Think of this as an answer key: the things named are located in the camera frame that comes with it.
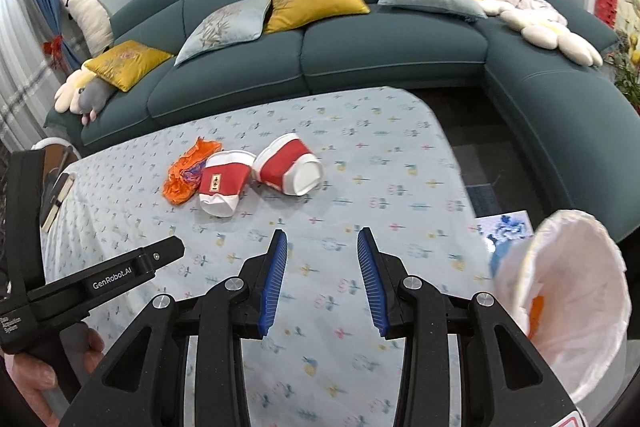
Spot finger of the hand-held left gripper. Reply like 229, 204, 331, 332
141, 234, 186, 277

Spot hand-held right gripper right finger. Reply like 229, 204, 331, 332
356, 227, 586, 427

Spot red white paper cup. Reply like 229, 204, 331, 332
198, 150, 256, 218
251, 133, 324, 196

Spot long white panda plush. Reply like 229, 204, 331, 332
57, 0, 115, 55

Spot blue curtain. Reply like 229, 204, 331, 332
20, 0, 76, 72

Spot small orange plastic bag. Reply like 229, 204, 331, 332
162, 137, 223, 206

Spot blue white patterned box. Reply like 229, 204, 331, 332
475, 209, 533, 253

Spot person's left hand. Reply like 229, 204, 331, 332
4, 324, 107, 413

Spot red curtain ribbon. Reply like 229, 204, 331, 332
42, 34, 66, 70

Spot teal fabric corner sofa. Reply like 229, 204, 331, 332
44, 0, 640, 243

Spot bin with white liner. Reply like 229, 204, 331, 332
487, 209, 630, 408

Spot white chair with brown seat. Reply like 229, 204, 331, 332
30, 137, 83, 233

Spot white sheer curtain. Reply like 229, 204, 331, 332
0, 0, 51, 152

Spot grey mouse plush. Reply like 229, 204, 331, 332
75, 79, 118, 125

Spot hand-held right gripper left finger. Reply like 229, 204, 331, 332
59, 229, 290, 427

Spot potted flower plants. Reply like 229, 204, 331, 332
607, 27, 640, 112

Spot grey cream plush toy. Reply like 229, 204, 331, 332
54, 69, 101, 114

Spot dark book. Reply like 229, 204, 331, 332
41, 173, 76, 232

